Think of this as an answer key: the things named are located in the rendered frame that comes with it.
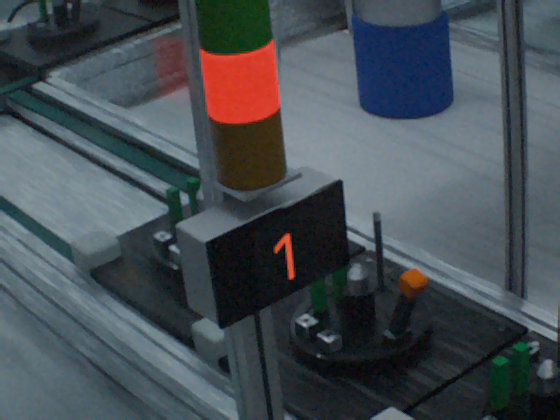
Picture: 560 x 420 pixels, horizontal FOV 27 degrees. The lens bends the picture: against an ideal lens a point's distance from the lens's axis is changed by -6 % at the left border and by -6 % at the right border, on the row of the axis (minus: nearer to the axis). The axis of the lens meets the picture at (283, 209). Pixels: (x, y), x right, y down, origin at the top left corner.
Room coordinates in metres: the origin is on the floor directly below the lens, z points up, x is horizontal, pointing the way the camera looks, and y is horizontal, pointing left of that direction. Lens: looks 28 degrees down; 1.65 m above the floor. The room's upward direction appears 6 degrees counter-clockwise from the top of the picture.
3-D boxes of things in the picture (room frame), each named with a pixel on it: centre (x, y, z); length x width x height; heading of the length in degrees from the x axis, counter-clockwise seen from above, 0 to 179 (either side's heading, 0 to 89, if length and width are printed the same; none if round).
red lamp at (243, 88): (0.78, 0.02, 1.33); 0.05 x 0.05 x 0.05
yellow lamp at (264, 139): (0.78, 0.02, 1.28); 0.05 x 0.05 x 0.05
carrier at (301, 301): (0.99, -0.06, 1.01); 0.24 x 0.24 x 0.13; 36
